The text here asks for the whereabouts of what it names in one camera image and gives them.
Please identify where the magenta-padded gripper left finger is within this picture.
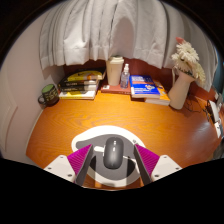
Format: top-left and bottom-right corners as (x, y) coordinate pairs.
(43, 143), (95, 186)

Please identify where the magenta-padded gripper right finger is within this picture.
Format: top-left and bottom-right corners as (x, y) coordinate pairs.
(133, 143), (183, 186)

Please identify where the dark grey computer mouse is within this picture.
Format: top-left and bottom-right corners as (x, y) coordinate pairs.
(102, 136), (125, 170)

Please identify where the white and grey mouse pad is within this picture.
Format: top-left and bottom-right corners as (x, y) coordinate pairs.
(71, 125), (148, 189)

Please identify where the orange book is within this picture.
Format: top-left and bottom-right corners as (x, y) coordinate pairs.
(144, 79), (172, 106)

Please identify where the dark green mug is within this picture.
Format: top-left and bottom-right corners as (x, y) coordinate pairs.
(37, 83), (60, 108)

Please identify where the white and yellow book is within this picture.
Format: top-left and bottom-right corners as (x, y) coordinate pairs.
(58, 89), (98, 100)

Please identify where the white laptop stand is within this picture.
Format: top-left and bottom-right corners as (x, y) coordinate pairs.
(206, 99), (222, 124)

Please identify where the white pitcher vase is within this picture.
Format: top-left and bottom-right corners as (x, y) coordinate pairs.
(167, 66), (195, 110)

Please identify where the blue book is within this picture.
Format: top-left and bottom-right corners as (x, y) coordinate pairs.
(129, 74), (162, 100)

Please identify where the red book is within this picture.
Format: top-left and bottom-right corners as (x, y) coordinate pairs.
(100, 83), (132, 95)

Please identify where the yellow and black book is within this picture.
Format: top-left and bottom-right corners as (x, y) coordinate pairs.
(64, 69), (107, 83)

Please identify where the clear sanitizer bottle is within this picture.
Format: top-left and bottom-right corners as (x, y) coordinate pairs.
(120, 63), (131, 89)

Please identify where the dark glass window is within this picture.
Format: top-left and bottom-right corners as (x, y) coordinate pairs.
(213, 49), (224, 96)

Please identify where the cream tumbler with lid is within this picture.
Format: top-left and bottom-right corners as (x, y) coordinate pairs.
(106, 55), (125, 87)

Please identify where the white flower bouquet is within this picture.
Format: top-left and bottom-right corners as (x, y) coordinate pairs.
(170, 36), (207, 84)

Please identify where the white pleated curtain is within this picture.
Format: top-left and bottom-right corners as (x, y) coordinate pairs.
(39, 0), (219, 93)

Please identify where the black cable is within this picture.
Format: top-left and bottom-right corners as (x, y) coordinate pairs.
(184, 94), (211, 116)

